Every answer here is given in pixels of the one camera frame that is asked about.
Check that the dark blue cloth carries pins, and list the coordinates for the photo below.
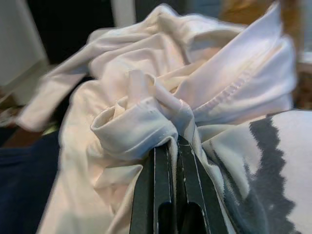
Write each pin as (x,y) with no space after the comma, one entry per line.
(24,182)

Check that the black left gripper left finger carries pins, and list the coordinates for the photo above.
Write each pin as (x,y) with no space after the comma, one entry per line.
(156,190)

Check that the white garment with grey print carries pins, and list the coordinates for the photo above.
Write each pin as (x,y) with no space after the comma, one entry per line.
(146,61)

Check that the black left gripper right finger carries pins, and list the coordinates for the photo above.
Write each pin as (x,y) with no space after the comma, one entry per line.
(192,190)

